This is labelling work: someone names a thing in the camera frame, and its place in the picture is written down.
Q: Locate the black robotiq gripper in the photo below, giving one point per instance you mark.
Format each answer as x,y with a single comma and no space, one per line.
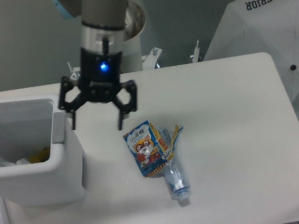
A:
102,71

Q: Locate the white push-lid trash can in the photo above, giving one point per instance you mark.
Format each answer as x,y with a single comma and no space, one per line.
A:
27,125

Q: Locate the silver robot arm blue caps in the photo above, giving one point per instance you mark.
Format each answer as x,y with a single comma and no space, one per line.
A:
106,27

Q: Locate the yellow trash inside can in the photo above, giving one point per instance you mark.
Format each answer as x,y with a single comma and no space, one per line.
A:
40,156

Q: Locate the white crumpled trash inside can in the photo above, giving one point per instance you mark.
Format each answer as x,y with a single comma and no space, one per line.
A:
22,161

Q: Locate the blue cartoon snack wrapper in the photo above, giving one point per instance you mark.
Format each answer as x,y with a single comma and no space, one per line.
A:
150,151

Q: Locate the crushed clear plastic bottle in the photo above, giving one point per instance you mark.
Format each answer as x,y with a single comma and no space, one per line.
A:
173,171

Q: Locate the white umbrella navy lettering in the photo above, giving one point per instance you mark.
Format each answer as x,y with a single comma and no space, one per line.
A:
256,26

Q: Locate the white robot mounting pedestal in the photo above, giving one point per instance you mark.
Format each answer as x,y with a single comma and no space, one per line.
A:
134,25

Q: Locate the white metal base frame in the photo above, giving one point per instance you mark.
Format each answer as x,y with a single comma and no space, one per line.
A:
149,59

